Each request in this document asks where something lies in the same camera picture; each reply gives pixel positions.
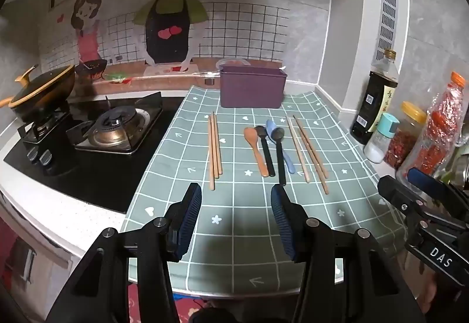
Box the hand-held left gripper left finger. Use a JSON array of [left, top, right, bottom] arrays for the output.
[[47, 183, 203, 323]]

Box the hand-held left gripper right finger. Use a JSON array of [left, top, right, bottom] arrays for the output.
[[270, 185, 422, 323]]

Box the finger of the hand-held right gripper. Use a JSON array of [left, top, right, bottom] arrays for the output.
[[378, 176, 430, 222], [407, 168, 469, 208]]

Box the wooden chopstick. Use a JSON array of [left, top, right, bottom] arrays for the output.
[[208, 114, 215, 191], [213, 111, 223, 177], [286, 117, 310, 183], [293, 115, 329, 194], [212, 112, 220, 179], [298, 123, 328, 179]]

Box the short black spoon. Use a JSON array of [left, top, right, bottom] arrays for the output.
[[255, 125, 276, 177]]

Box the blue spoon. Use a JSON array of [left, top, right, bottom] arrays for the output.
[[266, 120, 296, 174]]

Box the purple utensil container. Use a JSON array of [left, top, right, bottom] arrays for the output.
[[220, 65, 287, 109]]

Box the green checked tablecloth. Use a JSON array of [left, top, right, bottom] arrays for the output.
[[120, 85, 407, 296]]

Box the orange-capped plastic chili bottle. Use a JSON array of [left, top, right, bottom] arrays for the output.
[[396, 71, 467, 184]]

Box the yellow-lidded chili jar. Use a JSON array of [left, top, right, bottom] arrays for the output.
[[384, 101, 427, 170]]

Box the teal-lidded salt shaker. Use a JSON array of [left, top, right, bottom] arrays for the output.
[[364, 113, 400, 163]]

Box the long black spoon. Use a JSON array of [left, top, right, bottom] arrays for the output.
[[270, 127, 287, 186]]

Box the orange wooden spoon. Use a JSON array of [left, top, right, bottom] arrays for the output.
[[244, 127, 269, 177]]

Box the red patterned floor mat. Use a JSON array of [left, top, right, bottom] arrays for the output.
[[126, 281, 206, 323]]

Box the dark soy sauce bottle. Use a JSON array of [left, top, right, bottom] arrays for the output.
[[350, 49, 400, 145]]

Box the black gas stove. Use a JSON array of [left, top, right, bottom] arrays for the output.
[[4, 91, 186, 215]]

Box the white vent grille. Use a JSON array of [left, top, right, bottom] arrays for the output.
[[374, 0, 399, 60]]

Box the black wok with lid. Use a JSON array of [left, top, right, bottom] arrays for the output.
[[0, 64, 76, 123]]

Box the cartoon wall poster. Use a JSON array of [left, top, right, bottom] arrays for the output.
[[37, 0, 294, 78]]

